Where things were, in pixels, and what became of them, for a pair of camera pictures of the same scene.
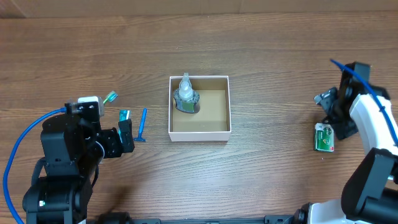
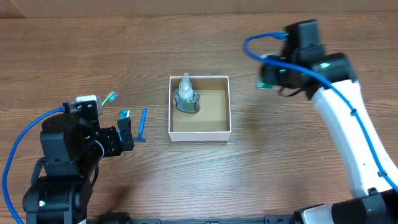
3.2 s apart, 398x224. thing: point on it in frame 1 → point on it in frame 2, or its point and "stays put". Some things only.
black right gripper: x=344 y=131 → x=292 y=88
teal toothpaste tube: x=124 y=114 stays put
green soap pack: x=324 y=137 → x=268 y=76
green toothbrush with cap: x=111 y=96 stays put
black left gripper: x=115 y=149 stays put
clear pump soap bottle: x=185 y=97 stays put
